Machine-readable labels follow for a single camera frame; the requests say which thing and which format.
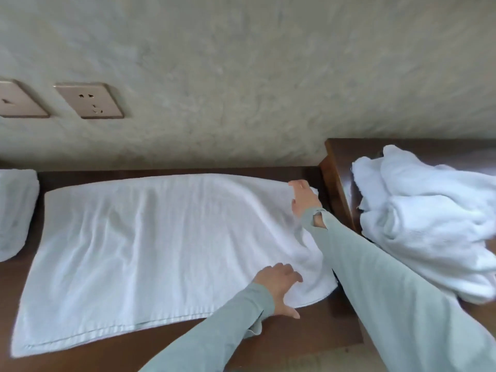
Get person's left hand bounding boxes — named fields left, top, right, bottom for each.
left=252, top=262, right=304, bottom=320

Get person's right hand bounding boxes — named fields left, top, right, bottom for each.
left=288, top=180, right=325, bottom=218

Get large white towel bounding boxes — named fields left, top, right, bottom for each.
left=11, top=173, right=338, bottom=358

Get person's right forearm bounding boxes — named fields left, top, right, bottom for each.
left=301, top=207, right=496, bottom=372

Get person's left forearm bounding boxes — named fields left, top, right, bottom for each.
left=139, top=283, right=276, bottom=372

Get dark wooden raised cabinet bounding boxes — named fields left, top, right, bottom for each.
left=319, top=138, right=496, bottom=337

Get pile of crumpled white towels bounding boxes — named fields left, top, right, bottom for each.
left=351, top=145, right=496, bottom=305

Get folded white towel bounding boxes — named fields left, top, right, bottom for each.
left=0, top=169, right=40, bottom=262

